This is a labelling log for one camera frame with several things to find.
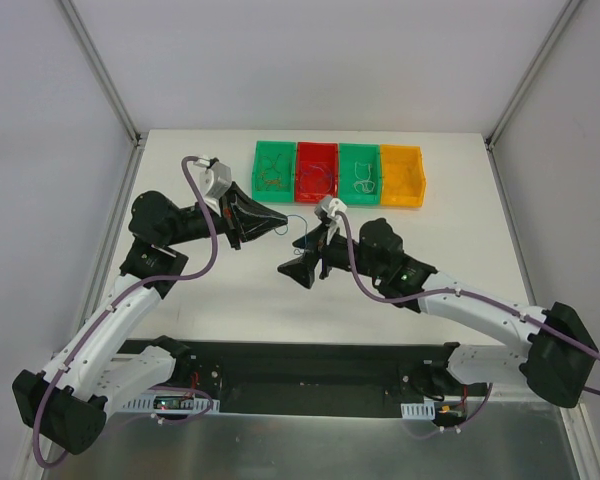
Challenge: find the white cable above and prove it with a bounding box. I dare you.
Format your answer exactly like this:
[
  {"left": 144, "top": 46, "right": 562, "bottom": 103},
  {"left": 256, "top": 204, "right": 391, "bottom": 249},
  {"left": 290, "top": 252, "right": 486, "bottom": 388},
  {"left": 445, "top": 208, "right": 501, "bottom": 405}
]
[{"left": 352, "top": 160, "right": 381, "bottom": 194}]

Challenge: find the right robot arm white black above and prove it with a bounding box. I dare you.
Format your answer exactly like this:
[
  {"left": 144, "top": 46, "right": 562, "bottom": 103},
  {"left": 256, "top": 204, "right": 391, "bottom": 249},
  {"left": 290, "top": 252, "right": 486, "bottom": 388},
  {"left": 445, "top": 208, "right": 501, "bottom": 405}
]
[{"left": 277, "top": 218, "right": 598, "bottom": 408}]

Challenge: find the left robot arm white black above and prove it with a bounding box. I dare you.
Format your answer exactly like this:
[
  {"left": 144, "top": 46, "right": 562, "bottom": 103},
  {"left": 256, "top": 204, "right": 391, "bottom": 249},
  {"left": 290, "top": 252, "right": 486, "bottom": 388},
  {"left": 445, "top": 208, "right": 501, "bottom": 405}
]
[{"left": 12, "top": 184, "right": 288, "bottom": 455}]

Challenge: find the green plastic bin left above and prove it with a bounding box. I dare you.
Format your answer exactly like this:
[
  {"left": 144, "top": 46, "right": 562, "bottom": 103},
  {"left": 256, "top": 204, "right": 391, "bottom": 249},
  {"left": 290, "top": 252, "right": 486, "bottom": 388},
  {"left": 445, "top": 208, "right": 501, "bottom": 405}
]
[{"left": 251, "top": 140, "right": 297, "bottom": 203}]

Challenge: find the green plastic bin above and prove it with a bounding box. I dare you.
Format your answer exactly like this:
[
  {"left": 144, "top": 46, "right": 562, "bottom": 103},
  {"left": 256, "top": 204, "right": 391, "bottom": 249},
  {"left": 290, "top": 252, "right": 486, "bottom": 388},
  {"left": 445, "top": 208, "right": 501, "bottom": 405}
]
[
  {"left": 251, "top": 140, "right": 297, "bottom": 203},
  {"left": 337, "top": 143, "right": 382, "bottom": 206}
]

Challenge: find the red plastic bin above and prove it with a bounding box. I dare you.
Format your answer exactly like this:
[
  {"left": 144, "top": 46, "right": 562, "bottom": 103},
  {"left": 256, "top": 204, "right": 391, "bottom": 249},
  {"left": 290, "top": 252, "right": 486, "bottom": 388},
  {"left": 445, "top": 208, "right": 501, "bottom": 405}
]
[{"left": 294, "top": 142, "right": 339, "bottom": 204}]

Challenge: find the green plastic bin right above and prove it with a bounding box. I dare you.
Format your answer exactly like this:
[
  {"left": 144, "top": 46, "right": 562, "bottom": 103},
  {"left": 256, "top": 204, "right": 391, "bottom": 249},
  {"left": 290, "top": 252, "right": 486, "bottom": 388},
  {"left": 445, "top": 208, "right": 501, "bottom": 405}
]
[{"left": 337, "top": 143, "right": 382, "bottom": 206}]

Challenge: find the yellow plastic bin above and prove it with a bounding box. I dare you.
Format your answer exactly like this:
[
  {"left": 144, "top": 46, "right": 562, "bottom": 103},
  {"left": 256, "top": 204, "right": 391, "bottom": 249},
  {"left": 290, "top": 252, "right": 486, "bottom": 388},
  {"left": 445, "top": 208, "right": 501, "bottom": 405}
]
[{"left": 380, "top": 144, "right": 427, "bottom": 209}]

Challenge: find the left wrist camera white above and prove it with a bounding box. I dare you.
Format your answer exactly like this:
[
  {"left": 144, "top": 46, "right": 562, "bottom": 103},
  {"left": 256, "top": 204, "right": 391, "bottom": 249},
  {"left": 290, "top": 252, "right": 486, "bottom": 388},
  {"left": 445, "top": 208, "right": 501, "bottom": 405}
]
[{"left": 194, "top": 157, "right": 232, "bottom": 214}]

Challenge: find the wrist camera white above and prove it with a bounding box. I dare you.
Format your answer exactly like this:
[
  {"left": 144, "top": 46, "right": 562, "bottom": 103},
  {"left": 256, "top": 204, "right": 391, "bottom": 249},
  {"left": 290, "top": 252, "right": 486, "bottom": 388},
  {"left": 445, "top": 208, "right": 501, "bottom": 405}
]
[
  {"left": 314, "top": 195, "right": 347, "bottom": 245},
  {"left": 194, "top": 157, "right": 232, "bottom": 214}
]

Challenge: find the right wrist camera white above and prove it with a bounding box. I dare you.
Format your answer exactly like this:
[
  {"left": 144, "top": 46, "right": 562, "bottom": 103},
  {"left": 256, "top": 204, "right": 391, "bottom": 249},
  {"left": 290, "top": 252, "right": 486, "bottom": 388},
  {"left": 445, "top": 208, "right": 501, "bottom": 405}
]
[{"left": 314, "top": 195, "right": 347, "bottom": 245}]

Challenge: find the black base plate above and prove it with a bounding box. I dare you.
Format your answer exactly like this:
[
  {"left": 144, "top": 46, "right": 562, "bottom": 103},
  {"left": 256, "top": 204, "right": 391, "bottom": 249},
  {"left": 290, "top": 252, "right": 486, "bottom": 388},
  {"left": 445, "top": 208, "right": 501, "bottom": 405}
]
[{"left": 114, "top": 339, "right": 551, "bottom": 416}]

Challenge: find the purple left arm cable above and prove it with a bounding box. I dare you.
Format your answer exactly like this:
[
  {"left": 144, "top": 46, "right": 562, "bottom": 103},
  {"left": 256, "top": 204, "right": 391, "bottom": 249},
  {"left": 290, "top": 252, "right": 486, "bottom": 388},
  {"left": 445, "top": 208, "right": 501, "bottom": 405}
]
[{"left": 32, "top": 155, "right": 221, "bottom": 469}]

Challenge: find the right white cable duct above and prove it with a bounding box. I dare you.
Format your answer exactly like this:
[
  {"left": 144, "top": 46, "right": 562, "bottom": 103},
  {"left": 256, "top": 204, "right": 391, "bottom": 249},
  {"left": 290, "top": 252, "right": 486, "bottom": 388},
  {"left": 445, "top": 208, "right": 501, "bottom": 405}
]
[{"left": 400, "top": 401, "right": 436, "bottom": 421}]

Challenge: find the white cable duct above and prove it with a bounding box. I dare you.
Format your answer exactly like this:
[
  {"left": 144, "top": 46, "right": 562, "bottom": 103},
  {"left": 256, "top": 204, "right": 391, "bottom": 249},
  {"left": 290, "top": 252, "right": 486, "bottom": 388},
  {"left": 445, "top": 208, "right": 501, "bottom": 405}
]
[
  {"left": 400, "top": 401, "right": 436, "bottom": 421},
  {"left": 119, "top": 393, "right": 209, "bottom": 415}
]

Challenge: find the left white cable duct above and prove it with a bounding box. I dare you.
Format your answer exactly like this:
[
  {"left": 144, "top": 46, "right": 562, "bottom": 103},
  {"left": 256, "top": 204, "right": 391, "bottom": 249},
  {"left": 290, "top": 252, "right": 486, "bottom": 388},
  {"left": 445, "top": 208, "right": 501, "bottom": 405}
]
[{"left": 119, "top": 393, "right": 209, "bottom": 415}]

